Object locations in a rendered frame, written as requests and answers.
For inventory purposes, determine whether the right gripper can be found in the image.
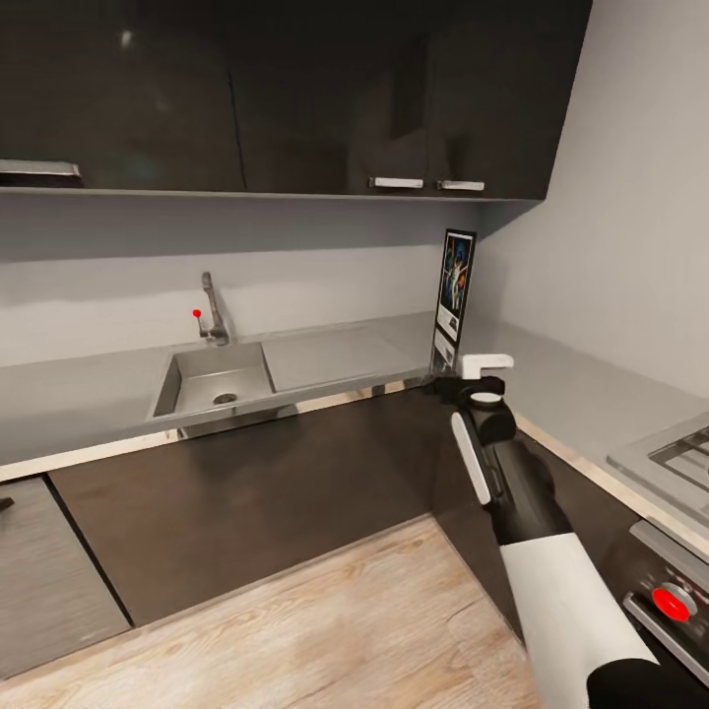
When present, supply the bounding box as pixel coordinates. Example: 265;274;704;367
432;376;503;405

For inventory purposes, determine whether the poster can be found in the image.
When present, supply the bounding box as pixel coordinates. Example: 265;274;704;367
435;228;477;348

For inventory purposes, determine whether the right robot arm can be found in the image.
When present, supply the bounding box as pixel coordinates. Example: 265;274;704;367
432;354;709;709

